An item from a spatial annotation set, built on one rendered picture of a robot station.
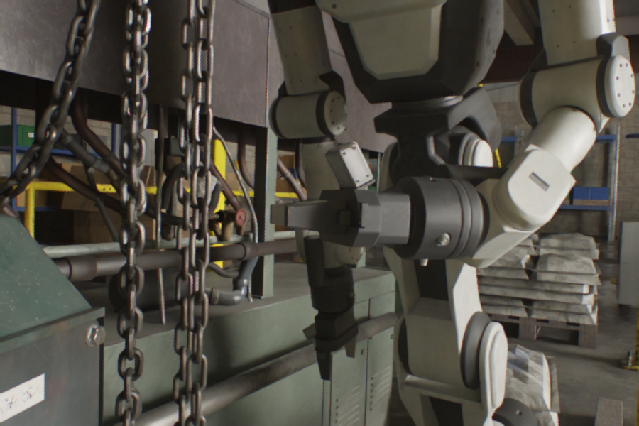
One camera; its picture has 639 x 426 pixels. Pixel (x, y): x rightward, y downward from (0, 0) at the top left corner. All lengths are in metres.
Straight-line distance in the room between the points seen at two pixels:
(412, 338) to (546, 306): 2.88
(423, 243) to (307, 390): 1.10
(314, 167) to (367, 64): 0.25
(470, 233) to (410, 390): 0.61
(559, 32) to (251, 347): 0.93
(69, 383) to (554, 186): 0.50
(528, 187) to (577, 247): 3.67
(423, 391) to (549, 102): 0.59
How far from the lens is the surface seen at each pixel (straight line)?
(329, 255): 1.08
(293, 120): 1.03
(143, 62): 0.50
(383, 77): 0.90
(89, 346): 0.45
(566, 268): 3.88
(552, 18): 0.85
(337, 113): 1.02
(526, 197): 0.63
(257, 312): 1.36
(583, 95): 0.81
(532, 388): 2.17
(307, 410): 1.65
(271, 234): 1.47
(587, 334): 3.89
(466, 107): 0.97
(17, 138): 6.01
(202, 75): 0.44
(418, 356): 1.08
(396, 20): 0.87
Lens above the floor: 0.86
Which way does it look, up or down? 2 degrees down
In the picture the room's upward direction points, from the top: 2 degrees clockwise
